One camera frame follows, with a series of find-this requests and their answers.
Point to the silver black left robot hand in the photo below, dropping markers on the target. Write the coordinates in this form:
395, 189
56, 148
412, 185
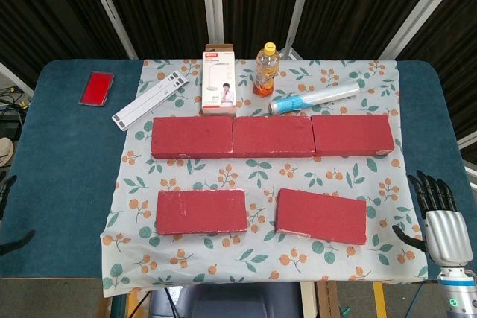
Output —
16, 243

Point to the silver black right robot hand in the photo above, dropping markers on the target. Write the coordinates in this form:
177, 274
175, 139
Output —
445, 236

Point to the red brick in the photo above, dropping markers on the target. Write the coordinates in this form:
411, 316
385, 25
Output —
320, 215
201, 212
192, 135
352, 133
274, 135

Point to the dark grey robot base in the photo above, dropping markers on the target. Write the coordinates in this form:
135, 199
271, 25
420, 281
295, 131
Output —
231, 301

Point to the beige shoe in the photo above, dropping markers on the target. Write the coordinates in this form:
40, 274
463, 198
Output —
5, 150

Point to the red phone in case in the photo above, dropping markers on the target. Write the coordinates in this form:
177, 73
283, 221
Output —
97, 88

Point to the floral fruit-print tablecloth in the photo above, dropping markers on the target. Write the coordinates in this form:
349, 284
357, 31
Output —
261, 266

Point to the blue white tube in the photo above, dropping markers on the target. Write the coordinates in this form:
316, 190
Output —
316, 96

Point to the white flat remote bar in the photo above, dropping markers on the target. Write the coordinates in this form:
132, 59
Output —
149, 100

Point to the yellow-capped iced tea bottle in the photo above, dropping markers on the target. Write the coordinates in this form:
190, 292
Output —
266, 68

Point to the white desk lamp box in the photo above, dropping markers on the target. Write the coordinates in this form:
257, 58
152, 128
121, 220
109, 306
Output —
219, 79

